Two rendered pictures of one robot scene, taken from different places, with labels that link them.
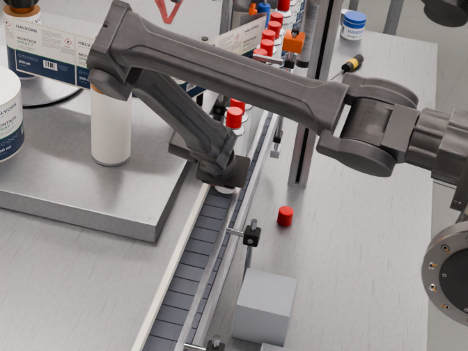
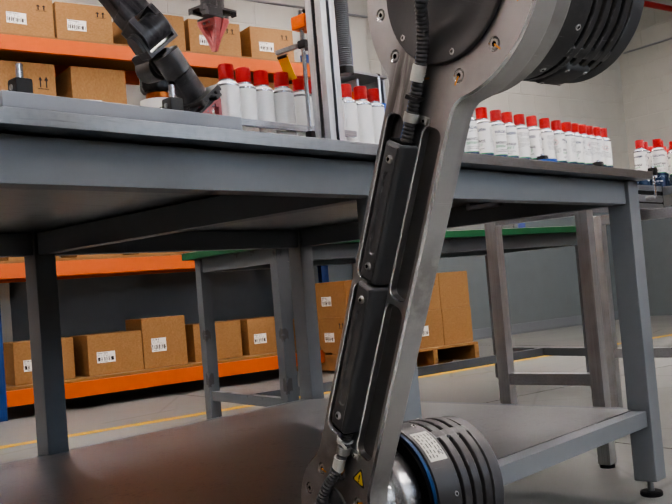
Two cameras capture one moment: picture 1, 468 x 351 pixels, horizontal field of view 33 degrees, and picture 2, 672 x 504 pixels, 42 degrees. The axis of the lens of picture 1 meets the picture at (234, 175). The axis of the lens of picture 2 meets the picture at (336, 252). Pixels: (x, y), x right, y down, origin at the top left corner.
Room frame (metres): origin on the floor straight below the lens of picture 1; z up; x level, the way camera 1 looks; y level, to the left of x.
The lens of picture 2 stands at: (-0.05, -1.19, 0.59)
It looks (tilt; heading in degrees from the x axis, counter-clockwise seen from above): 2 degrees up; 34
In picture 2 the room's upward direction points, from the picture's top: 5 degrees counter-clockwise
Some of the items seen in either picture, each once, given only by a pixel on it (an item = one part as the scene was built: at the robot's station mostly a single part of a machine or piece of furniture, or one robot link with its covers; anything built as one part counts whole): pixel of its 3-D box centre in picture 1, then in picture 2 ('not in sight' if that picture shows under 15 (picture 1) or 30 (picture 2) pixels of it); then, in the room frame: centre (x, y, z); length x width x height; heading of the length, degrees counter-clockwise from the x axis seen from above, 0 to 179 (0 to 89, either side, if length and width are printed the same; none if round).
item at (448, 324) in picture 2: not in sight; (378, 322); (5.44, 2.21, 0.32); 1.20 x 0.83 x 0.64; 69
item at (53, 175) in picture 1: (76, 105); not in sight; (1.66, 0.42, 0.86); 0.80 x 0.67 x 0.05; 172
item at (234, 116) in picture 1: (230, 150); (229, 112); (1.37, 0.01, 0.98); 0.05 x 0.05 x 0.20
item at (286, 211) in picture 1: (285, 215); not in sight; (1.34, -0.12, 0.85); 0.03 x 0.03 x 0.03
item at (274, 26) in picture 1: (269, 60); (363, 128); (1.79, -0.05, 0.98); 0.05 x 0.05 x 0.20
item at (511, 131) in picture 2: not in sight; (509, 145); (2.47, -0.15, 0.98); 0.05 x 0.05 x 0.20
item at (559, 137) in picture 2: not in sight; (558, 151); (2.77, -0.19, 0.98); 0.05 x 0.05 x 0.20
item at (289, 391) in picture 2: not in sight; (410, 324); (3.51, 0.84, 0.40); 1.90 x 0.75 x 0.80; 160
